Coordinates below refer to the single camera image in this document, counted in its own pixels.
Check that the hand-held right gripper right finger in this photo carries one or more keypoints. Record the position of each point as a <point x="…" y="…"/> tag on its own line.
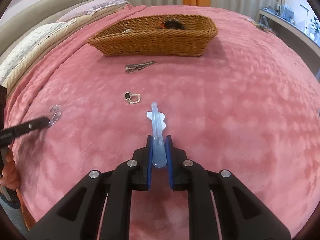
<point x="169" y="165"/>

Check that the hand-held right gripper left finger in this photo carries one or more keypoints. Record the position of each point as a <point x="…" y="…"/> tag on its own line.
<point x="149" y="162"/>

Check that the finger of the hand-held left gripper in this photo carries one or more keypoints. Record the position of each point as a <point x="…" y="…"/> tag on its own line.
<point x="25" y="128"/>

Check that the light blue hair clip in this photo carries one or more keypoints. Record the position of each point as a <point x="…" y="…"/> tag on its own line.
<point x="157" y="142"/>

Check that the brown wicker basket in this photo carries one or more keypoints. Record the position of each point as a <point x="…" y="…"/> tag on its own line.
<point x="150" y="42"/>

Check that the black wrist watch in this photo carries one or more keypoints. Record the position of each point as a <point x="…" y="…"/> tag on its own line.
<point x="172" y="24"/>

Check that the person's left hand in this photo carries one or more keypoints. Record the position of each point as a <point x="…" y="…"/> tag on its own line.
<point x="11" y="172"/>

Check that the black and gold earring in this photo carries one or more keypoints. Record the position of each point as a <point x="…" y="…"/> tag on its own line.
<point x="133" y="99"/>

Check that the floral white pillow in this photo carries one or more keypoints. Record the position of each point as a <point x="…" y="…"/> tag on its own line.
<point x="32" y="42"/>

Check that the plain silver hair clip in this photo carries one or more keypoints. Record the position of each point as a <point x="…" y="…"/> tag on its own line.
<point x="138" y="66"/>

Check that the beige padded headboard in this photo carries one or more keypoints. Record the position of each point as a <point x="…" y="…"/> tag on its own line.
<point x="50" y="7"/>

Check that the beige folded quilt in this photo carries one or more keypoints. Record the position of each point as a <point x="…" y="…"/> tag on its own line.
<point x="82" y="21"/>

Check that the lilac pillow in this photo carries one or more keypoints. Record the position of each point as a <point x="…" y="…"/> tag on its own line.
<point x="100" y="5"/>

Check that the white desk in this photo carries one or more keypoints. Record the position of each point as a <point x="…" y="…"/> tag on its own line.
<point x="287" y="23"/>

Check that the boxes on desk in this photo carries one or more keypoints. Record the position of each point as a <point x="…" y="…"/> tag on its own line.
<point x="285" y="10"/>

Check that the white vase with flowers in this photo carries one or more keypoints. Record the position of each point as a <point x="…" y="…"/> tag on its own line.
<point x="315" y="25"/>

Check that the white desk lamp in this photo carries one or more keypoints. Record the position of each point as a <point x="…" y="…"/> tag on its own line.
<point x="305" y="15"/>

